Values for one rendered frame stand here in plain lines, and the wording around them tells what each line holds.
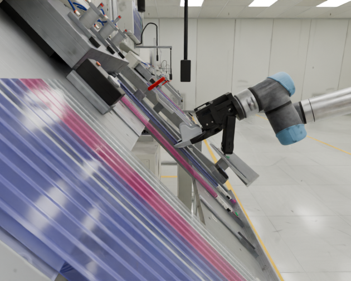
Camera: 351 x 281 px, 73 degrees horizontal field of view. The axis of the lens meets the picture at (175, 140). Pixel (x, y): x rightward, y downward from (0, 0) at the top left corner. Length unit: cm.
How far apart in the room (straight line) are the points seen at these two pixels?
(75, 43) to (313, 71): 916
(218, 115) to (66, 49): 42
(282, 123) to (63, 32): 55
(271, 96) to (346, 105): 24
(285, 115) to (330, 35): 903
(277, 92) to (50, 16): 54
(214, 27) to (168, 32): 145
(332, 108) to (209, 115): 36
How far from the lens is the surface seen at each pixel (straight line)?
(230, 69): 840
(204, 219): 45
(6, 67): 32
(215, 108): 66
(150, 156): 161
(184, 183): 107
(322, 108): 83
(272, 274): 57
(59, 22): 44
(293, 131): 71
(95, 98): 40
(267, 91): 69
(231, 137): 69
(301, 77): 923
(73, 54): 43
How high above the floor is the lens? 110
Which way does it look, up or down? 14 degrees down
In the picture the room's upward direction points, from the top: straight up
